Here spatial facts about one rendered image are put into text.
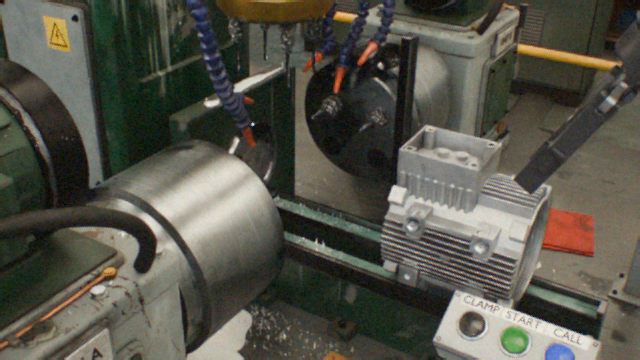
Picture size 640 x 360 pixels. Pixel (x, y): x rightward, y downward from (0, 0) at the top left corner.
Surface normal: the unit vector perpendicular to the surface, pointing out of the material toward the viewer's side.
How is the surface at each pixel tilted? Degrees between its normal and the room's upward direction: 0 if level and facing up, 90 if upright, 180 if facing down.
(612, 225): 0
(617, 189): 0
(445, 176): 90
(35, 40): 90
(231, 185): 36
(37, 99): 41
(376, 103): 90
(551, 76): 90
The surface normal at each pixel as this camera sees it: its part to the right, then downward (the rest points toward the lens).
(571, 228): 0.00, -0.88
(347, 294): -0.54, 0.40
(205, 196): 0.46, -0.60
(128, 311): 0.84, 0.27
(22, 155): 0.79, -0.08
